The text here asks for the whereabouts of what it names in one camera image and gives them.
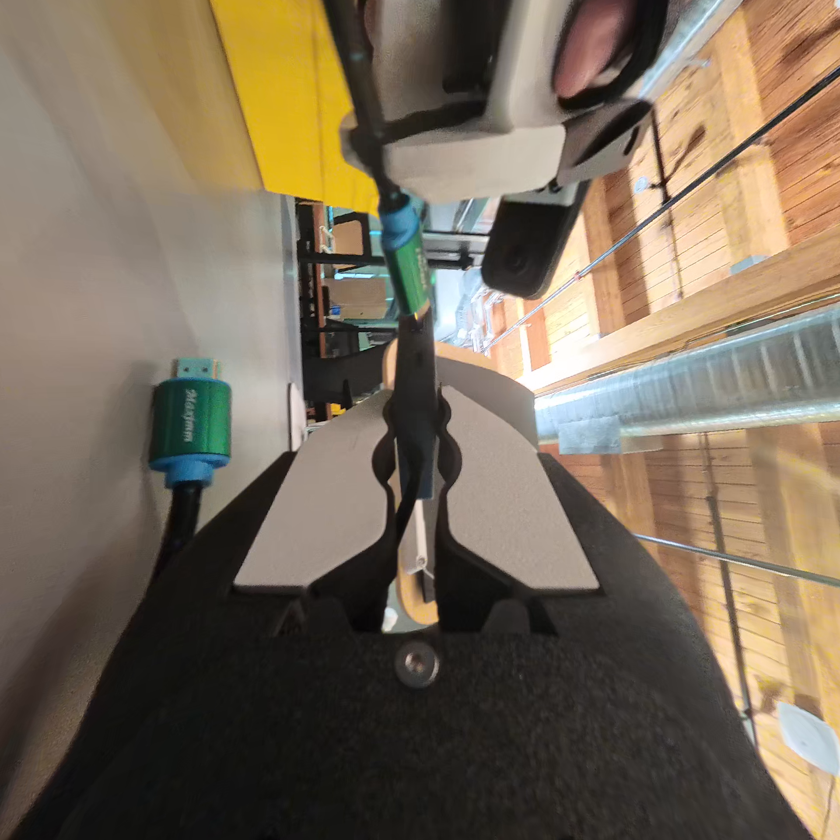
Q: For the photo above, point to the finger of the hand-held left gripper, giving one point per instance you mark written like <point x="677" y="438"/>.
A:
<point x="472" y="161"/>

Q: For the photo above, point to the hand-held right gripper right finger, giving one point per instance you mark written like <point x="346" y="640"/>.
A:
<point x="518" y="518"/>

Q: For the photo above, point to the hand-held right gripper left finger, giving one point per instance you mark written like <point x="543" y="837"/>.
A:
<point x="315" y="512"/>

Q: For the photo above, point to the yellow plastic bin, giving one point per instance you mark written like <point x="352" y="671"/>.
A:
<point x="275" y="85"/>

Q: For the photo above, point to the grey desk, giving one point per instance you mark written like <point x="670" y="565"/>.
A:
<point x="98" y="262"/>

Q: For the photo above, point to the person's left hand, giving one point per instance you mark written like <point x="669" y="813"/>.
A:
<point x="594" y="46"/>

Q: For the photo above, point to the white panel stand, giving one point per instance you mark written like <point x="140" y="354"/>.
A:
<point x="296" y="413"/>

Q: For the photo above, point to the white ceiling device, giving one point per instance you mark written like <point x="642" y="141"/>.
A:
<point x="810" y="735"/>

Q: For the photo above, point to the silver ventilation duct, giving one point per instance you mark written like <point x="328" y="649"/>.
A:
<point x="709" y="380"/>

